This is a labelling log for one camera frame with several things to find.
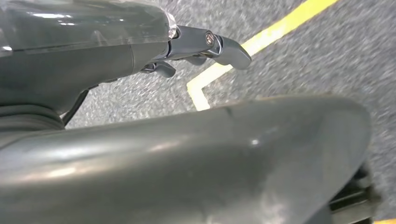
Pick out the grey robot body shell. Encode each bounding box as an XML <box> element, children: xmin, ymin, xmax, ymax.
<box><xmin>0</xmin><ymin>96</ymin><xmax>372</xmax><ymax>224</ymax></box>

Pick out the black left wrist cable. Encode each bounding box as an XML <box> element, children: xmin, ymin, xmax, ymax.
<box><xmin>62</xmin><ymin>89</ymin><xmax>90</xmax><ymax>127</ymax></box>

